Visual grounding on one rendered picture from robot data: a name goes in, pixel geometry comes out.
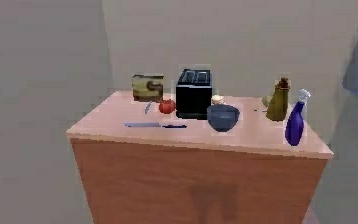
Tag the olive green bottle with cork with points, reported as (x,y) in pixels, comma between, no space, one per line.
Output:
(278,103)

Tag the blue spray bottle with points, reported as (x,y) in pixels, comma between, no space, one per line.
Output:
(295,125)

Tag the red tomato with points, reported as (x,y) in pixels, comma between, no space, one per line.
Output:
(167,106)

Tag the black toaster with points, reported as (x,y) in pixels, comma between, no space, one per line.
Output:
(193,96)

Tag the small grey utensil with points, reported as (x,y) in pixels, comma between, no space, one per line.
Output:
(148,107)

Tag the brown bread loaf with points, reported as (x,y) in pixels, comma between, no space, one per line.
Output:
(147,87)

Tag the cream round object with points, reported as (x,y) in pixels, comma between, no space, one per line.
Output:
(217,99)

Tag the blue bowl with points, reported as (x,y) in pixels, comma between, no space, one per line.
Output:
(223,118)

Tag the brown wooden counter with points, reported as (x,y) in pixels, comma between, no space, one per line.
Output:
(193,176)

